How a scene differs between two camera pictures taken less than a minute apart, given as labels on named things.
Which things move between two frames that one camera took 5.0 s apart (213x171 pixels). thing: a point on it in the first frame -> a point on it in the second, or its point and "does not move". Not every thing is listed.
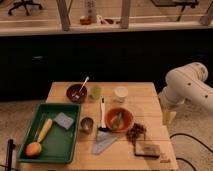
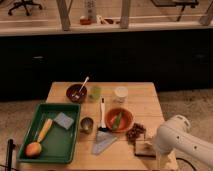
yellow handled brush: [45, 130] does not move
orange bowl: [126, 123] does not move
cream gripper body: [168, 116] -> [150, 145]
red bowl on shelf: [85, 21] does not move
